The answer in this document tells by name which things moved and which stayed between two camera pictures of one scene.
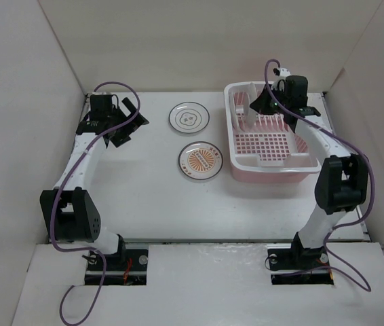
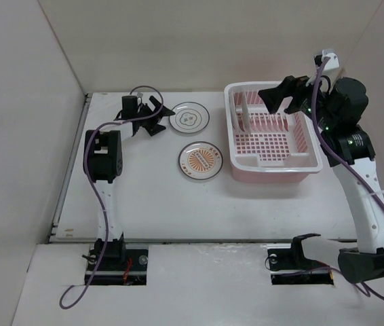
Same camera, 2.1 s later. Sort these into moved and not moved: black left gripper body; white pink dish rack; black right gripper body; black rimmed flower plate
Moved: black right gripper body; black left gripper body
Not moved: white pink dish rack; black rimmed flower plate
